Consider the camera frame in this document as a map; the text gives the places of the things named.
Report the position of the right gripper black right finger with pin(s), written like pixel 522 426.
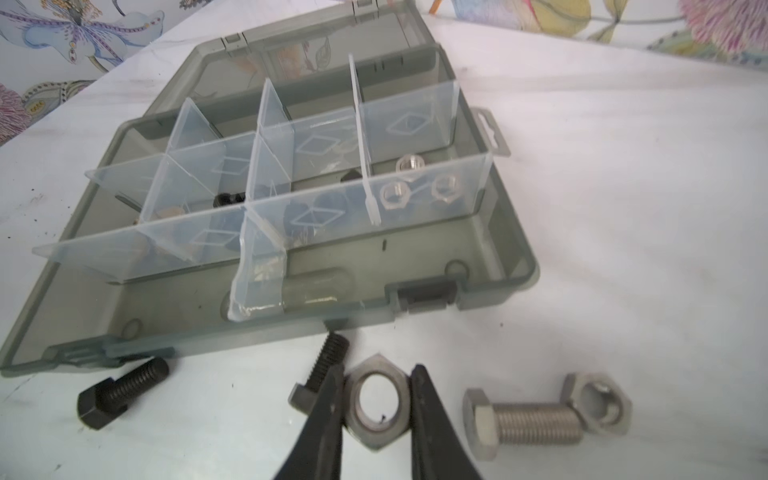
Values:
pixel 436 452

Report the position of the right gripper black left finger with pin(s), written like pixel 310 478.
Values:
pixel 318 450

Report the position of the black hex nut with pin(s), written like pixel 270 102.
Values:
pixel 351 175

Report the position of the silver hex nut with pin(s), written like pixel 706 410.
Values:
pixel 446 188
pixel 395 195
pixel 600 403
pixel 377 402

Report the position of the silver threaded bolt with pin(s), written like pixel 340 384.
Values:
pixel 488 425

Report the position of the black hex bolt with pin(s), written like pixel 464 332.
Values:
pixel 333 352
pixel 103 402

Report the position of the grey plastic organizer box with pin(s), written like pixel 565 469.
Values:
pixel 148 267

